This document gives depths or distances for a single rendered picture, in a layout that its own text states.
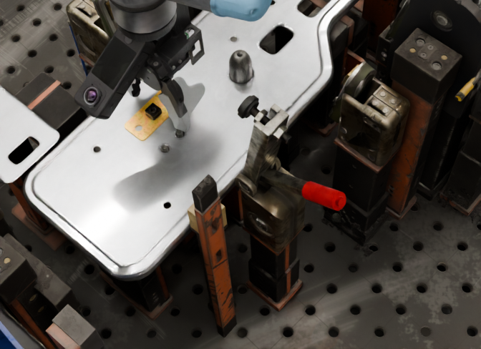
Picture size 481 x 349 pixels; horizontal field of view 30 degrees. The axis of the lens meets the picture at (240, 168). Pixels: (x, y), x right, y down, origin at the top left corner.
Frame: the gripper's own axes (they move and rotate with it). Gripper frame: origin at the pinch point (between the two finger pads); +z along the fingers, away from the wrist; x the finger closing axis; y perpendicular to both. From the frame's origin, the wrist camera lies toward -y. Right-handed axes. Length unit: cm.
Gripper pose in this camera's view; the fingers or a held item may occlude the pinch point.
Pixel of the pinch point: (156, 111)
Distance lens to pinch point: 122.0
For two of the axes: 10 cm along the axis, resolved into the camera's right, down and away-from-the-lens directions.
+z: 0.6, 4.7, 8.8
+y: 6.5, -6.9, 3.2
